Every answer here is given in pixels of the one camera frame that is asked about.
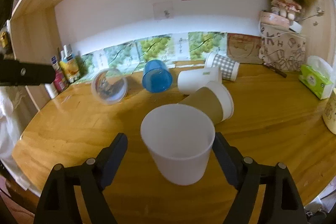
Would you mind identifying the grape print paper strip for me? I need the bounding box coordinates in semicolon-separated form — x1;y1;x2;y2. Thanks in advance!
76;32;227;84

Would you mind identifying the black pen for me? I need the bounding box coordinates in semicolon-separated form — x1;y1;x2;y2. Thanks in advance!
263;64;287;78

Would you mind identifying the clear printed plastic cup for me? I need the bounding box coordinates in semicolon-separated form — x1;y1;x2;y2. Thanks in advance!
91;68;128;105

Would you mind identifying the green tissue pack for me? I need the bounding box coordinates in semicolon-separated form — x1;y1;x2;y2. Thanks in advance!
298;56;334;100

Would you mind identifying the yellow printed bottle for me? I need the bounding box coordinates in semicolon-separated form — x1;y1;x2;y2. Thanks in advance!
60;54;80;84

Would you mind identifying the letter print fabric bag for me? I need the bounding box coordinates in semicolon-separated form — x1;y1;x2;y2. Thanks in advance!
259;23;306;72

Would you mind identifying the olive sleeve paper cup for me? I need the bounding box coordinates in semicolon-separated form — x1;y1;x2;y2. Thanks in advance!
179;81;234;124

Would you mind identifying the white plastic cup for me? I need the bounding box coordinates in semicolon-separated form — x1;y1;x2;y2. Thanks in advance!
140;103;215;185

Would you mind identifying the white hanging garment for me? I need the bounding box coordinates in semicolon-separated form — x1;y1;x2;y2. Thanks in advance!
1;86;41;197

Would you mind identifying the wooden bookshelf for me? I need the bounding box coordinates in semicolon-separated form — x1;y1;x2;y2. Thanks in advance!
7;0;336;111

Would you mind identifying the cream cartoon mug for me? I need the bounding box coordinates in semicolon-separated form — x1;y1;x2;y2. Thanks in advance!
322;88;336;135

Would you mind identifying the white small bottle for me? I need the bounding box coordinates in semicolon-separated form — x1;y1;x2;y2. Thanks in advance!
45;83;59;99

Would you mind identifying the blue plastic cup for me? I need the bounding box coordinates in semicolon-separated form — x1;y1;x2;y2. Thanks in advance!
142;60;173;93

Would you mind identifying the plain white paper cup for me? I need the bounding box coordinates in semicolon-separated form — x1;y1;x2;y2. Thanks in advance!
177;67;222;95

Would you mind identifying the grey checked paper cup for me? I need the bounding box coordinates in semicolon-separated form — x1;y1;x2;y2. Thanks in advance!
205;52;240;82

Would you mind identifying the pink round box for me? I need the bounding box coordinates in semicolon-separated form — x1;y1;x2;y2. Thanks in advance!
260;11;302;34

